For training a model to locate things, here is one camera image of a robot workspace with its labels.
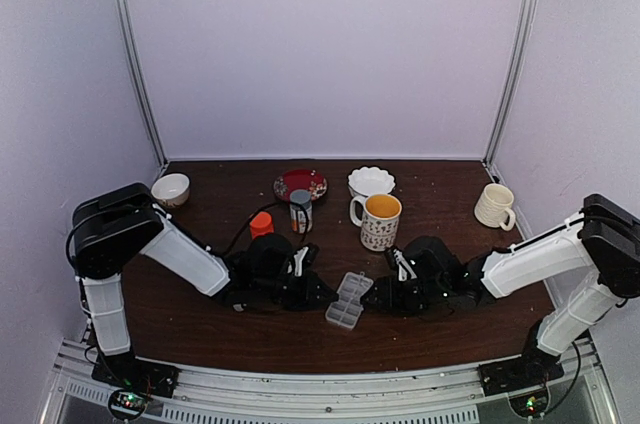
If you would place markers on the patterned mug yellow inside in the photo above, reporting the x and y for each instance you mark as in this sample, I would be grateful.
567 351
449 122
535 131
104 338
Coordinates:
377 217

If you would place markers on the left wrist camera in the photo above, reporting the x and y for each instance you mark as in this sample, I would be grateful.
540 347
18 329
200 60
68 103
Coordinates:
302 259

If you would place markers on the red patterned plate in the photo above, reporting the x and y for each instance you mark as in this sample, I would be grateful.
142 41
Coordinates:
300 179

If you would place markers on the cream ribbed mug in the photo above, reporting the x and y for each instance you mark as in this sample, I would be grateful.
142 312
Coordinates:
494 207

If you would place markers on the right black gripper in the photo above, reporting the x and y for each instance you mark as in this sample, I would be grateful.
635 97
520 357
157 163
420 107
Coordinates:
388 297

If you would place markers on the small white bowl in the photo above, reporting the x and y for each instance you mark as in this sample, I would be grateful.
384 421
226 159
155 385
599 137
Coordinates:
171 190

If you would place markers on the clear plastic pill organizer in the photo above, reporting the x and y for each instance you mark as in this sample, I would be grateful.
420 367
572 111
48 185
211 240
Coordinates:
345 312

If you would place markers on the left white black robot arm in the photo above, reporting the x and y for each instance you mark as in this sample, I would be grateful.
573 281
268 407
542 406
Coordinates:
111 230

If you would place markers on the front aluminium rail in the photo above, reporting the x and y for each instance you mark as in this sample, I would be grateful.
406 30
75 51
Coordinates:
452 394

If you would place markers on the orange pill bottle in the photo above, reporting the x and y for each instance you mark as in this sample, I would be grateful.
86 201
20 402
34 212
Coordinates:
261 224

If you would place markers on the left aluminium frame post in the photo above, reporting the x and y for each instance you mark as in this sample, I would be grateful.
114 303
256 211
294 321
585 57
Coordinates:
139 85

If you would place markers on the aluminium frame post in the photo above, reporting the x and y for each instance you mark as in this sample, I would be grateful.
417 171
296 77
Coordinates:
139 85
516 62

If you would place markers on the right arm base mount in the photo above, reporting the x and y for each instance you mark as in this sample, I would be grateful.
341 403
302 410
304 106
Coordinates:
512 375

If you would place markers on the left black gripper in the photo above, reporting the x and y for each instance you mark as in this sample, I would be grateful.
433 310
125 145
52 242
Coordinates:
311 285

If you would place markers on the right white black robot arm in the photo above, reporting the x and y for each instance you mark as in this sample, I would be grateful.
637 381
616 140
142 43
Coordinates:
602 238

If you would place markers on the grey lid pill bottle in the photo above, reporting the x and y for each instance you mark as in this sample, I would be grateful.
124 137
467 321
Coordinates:
300 205

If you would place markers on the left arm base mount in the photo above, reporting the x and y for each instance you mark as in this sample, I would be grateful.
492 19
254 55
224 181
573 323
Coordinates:
141 377

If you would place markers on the white scalloped bowl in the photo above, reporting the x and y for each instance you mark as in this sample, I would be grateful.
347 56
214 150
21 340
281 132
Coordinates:
367 181

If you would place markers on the right aluminium frame post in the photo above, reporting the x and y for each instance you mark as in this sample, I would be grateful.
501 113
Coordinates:
516 62

